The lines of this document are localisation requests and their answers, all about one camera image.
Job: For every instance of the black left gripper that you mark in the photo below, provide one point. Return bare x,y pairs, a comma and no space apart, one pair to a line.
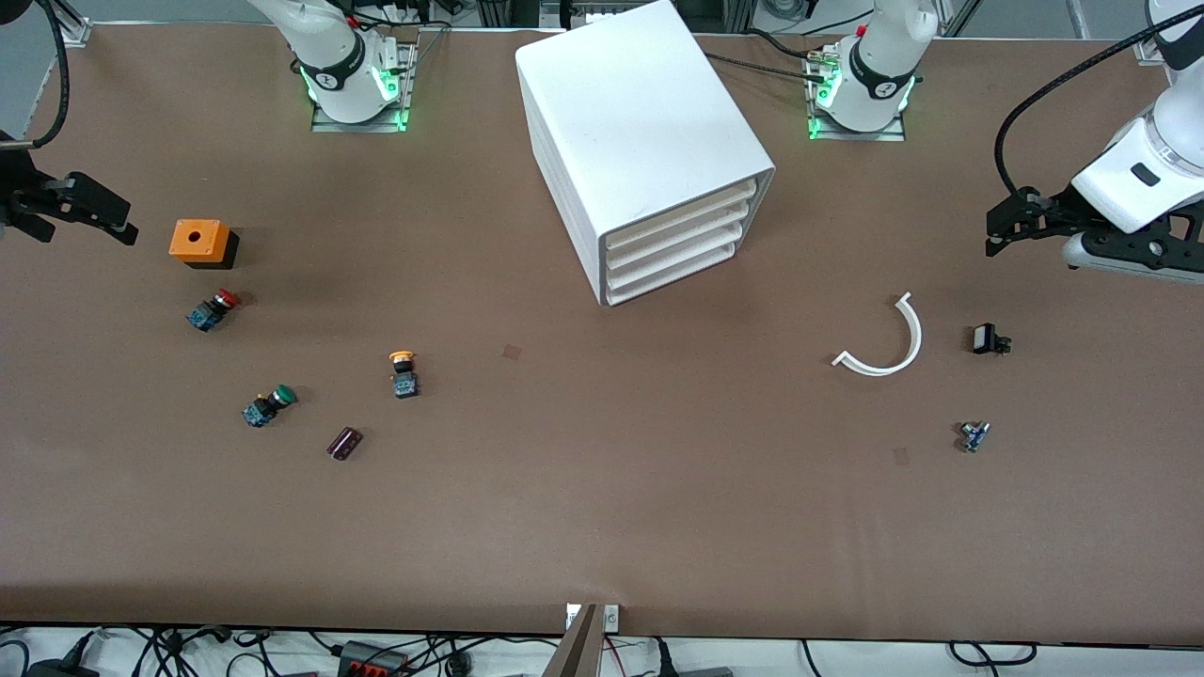
1061,208

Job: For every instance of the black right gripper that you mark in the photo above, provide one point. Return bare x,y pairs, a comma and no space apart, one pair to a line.
19,187

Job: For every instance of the white plastic drawer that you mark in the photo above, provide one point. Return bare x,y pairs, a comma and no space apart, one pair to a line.
677,256
673,275
682,217
682,237

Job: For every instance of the orange push button switch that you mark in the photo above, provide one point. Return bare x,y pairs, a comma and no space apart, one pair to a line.
404,381

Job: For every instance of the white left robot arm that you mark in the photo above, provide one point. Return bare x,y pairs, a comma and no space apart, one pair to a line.
875,56

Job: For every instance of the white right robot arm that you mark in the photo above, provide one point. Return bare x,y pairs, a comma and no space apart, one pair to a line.
329,47

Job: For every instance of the white drawer cabinet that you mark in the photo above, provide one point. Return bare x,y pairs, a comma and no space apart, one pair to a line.
630,113

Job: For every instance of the orange box with hole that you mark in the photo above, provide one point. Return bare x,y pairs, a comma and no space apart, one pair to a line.
198,240

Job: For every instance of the white curved plastic strip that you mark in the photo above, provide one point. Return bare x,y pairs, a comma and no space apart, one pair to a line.
917,338

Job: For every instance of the small blue silver component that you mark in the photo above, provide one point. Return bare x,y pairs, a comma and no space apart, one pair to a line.
974,437

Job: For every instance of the dark maroon cylinder capacitor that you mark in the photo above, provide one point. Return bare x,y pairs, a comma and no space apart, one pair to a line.
344,444

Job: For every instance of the black power strip red switches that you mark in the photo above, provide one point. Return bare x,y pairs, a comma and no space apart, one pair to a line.
372,663

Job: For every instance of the brown beam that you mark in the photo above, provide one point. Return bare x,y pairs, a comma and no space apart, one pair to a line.
574,653

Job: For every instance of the small black switch white face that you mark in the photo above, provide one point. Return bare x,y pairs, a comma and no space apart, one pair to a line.
985,338

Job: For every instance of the red push button switch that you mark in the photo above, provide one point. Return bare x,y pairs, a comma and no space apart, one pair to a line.
212,310

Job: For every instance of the aluminium table corner bracket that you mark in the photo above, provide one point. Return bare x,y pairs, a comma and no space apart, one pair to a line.
77,30

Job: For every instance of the green push button switch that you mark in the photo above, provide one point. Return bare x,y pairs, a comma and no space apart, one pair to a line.
268,406

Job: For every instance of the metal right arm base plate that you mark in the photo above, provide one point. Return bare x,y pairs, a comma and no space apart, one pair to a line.
357,127

